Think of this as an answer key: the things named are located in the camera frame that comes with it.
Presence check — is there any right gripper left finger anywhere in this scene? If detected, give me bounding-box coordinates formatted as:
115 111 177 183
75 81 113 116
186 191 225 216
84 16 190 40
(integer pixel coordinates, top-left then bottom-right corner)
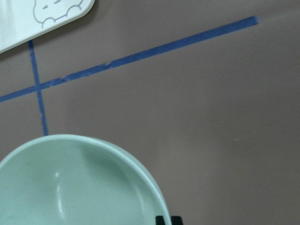
155 216 165 225

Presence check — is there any cream bear tray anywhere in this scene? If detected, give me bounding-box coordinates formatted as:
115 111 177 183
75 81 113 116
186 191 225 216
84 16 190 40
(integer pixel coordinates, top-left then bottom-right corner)
0 0 95 53

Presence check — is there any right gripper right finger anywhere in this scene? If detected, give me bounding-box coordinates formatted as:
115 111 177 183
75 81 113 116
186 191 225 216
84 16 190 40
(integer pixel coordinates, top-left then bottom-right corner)
171 216 182 225

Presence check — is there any green ceramic bowl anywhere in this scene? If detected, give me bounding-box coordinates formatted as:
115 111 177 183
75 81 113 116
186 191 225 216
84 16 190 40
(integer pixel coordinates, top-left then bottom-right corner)
0 135 171 225

